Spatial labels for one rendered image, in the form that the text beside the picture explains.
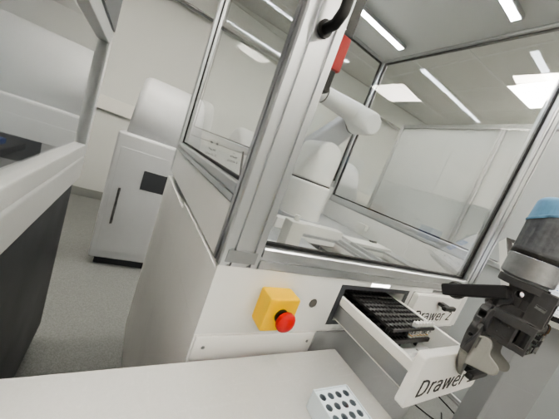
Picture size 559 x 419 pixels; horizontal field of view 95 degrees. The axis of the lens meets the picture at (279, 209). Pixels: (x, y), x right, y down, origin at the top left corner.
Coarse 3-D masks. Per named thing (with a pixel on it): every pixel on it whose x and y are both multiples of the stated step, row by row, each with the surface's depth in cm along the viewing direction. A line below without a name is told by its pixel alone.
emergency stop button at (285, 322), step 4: (288, 312) 48; (280, 316) 47; (284, 316) 47; (288, 316) 47; (292, 316) 48; (276, 320) 47; (280, 320) 47; (284, 320) 47; (288, 320) 47; (292, 320) 48; (276, 324) 47; (280, 324) 47; (284, 324) 47; (288, 324) 47; (292, 324) 48; (276, 328) 48; (280, 328) 47; (284, 328) 47; (288, 328) 48; (280, 332) 48; (284, 332) 48
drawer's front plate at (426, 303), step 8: (416, 296) 78; (424, 296) 79; (432, 296) 81; (440, 296) 85; (448, 296) 88; (408, 304) 79; (416, 304) 78; (424, 304) 81; (432, 304) 83; (448, 304) 89; (456, 304) 91; (424, 312) 82; (432, 312) 85; (440, 312) 87; (448, 312) 90; (432, 320) 87; (440, 320) 90; (448, 320) 93
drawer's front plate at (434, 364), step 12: (432, 348) 47; (444, 348) 49; (456, 348) 51; (420, 360) 45; (432, 360) 45; (444, 360) 48; (456, 360) 50; (408, 372) 46; (420, 372) 44; (432, 372) 47; (444, 372) 50; (456, 372) 53; (408, 384) 45; (420, 384) 46; (468, 384) 59; (396, 396) 47; (408, 396) 45; (420, 396) 48; (432, 396) 51
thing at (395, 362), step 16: (352, 304) 62; (336, 320) 64; (352, 320) 60; (368, 320) 57; (352, 336) 59; (368, 336) 56; (384, 336) 53; (432, 336) 67; (448, 336) 64; (368, 352) 55; (384, 352) 52; (400, 352) 49; (384, 368) 51; (400, 368) 49; (400, 384) 48
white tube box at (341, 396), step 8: (344, 384) 49; (312, 392) 45; (320, 392) 46; (328, 392) 46; (336, 392) 47; (344, 392) 48; (352, 392) 48; (312, 400) 45; (320, 400) 44; (328, 400) 45; (336, 400) 45; (344, 400) 46; (352, 400) 47; (312, 408) 45; (320, 408) 43; (328, 408) 44; (336, 408) 44; (344, 408) 44; (352, 408) 45; (360, 408) 45; (312, 416) 44; (320, 416) 43; (328, 416) 41; (336, 416) 42; (344, 416) 43; (352, 416) 44; (360, 416) 45; (368, 416) 44
